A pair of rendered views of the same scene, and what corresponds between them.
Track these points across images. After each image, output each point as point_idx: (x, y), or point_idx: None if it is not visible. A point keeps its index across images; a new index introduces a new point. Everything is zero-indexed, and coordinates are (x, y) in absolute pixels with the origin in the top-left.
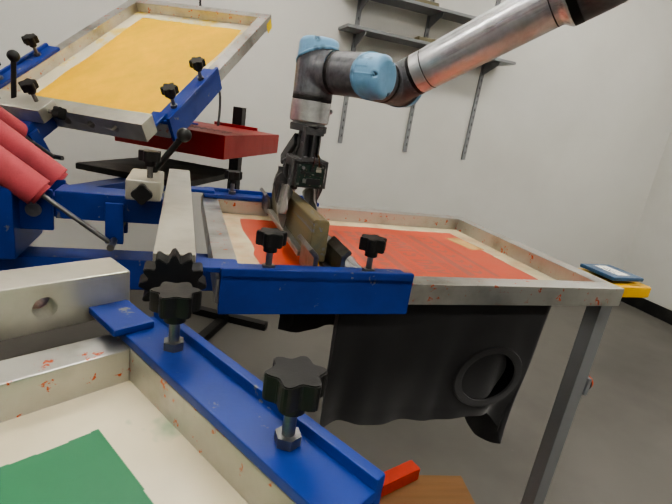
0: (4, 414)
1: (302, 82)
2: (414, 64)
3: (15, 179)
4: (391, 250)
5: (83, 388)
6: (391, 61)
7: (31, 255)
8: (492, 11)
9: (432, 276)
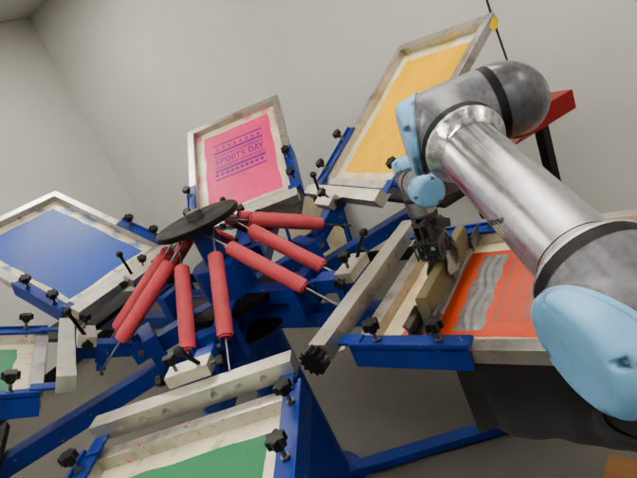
0: (250, 421)
1: (401, 193)
2: None
3: (291, 285)
4: None
5: (272, 413)
6: (428, 180)
7: (318, 311)
8: None
9: None
